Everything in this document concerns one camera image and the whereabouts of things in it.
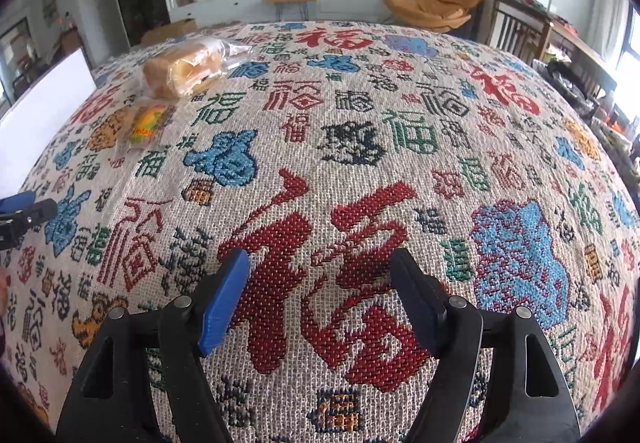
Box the orange lounge chair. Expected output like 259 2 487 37
382 0 485 33

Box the bagged bread loaf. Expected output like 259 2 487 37
143 37 254 99

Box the white storage box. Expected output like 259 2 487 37
0 47 99 202

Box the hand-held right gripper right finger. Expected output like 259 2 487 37
390 248 581 443

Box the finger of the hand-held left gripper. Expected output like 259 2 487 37
0 192 37 215
0 199 59 252

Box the printed blanket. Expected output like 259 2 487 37
0 19 640 443

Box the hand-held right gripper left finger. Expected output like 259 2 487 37
56 249 251 443

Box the dark bag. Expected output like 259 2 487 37
545 58 601 109

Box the cardboard box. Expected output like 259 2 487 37
141 19 198 47

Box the yellow snack packet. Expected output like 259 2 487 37
112 103 177 152

